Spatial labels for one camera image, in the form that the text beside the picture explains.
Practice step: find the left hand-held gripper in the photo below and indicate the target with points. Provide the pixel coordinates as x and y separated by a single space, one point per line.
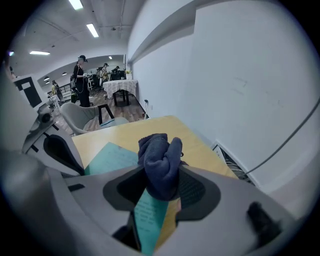
27 120

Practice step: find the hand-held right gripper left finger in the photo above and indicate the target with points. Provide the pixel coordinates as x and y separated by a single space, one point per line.
100 200

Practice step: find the grey chair with black frame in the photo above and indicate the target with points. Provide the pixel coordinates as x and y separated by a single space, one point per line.
77 117

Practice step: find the teal green mat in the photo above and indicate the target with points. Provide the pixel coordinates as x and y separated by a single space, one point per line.
112 157

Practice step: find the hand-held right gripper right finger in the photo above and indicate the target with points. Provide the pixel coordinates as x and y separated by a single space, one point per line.
225 212

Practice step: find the ceiling light panel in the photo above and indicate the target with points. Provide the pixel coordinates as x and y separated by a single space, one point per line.
92 30
39 52
75 3

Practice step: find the dark blue cloth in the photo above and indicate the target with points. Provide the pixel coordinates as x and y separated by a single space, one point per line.
160 162

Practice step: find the table with checkered cloth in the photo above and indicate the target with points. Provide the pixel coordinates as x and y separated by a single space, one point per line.
120 86

